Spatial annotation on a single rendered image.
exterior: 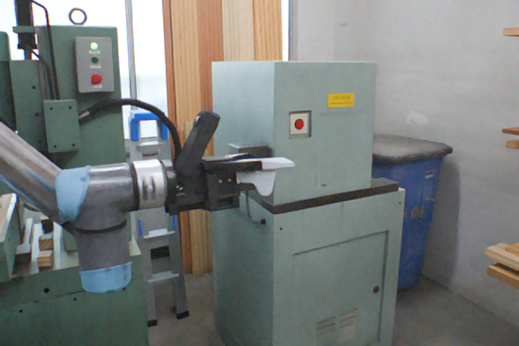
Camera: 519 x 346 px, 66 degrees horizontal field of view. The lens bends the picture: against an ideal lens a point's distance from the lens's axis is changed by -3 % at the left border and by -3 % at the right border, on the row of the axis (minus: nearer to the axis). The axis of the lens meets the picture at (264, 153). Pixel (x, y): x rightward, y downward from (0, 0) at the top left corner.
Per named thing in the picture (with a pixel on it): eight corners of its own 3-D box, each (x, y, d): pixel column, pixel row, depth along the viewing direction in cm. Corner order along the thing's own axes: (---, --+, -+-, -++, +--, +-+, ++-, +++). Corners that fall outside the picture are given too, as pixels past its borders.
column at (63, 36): (63, 228, 151) (42, 29, 136) (124, 219, 161) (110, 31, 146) (64, 253, 132) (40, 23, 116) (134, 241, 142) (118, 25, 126)
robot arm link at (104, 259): (125, 261, 72) (120, 202, 69) (137, 292, 62) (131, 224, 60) (78, 270, 68) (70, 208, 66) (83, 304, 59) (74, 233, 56)
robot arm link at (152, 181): (128, 160, 66) (137, 164, 58) (156, 157, 68) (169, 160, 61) (133, 206, 66) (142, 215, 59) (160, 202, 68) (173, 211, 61)
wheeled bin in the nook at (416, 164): (311, 273, 280) (316, 134, 259) (368, 254, 307) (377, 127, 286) (379, 322, 226) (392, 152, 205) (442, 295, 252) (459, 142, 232)
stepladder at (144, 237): (139, 317, 233) (119, 110, 218) (182, 306, 244) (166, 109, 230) (145, 330, 218) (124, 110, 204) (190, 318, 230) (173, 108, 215)
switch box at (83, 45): (78, 91, 125) (74, 38, 121) (112, 90, 129) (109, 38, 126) (79, 92, 119) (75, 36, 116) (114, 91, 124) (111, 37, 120)
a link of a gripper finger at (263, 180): (296, 193, 67) (241, 194, 69) (294, 156, 67) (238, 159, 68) (294, 196, 64) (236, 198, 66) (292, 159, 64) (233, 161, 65)
